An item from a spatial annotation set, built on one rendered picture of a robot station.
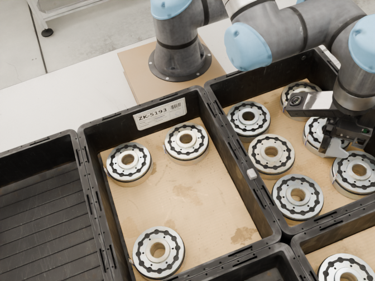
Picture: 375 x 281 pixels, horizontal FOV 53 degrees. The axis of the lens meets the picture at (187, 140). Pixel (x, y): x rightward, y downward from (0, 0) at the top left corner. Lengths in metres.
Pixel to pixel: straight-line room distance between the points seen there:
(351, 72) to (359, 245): 0.35
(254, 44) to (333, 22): 0.13
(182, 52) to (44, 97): 0.50
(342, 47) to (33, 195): 0.71
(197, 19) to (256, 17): 0.43
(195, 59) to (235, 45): 0.49
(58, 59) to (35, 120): 1.32
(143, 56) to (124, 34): 1.38
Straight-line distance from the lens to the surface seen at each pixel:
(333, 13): 0.64
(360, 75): 0.62
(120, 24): 2.63
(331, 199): 0.84
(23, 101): 1.32
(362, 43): 0.58
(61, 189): 0.91
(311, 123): 0.90
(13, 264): 0.89
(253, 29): 0.58
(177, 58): 1.05
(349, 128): 0.75
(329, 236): 0.75
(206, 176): 0.84
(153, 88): 1.06
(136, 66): 1.14
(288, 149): 0.85
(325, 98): 0.74
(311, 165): 0.88
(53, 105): 1.26
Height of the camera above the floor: 1.57
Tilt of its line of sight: 55 degrees down
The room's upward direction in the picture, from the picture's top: 10 degrees counter-clockwise
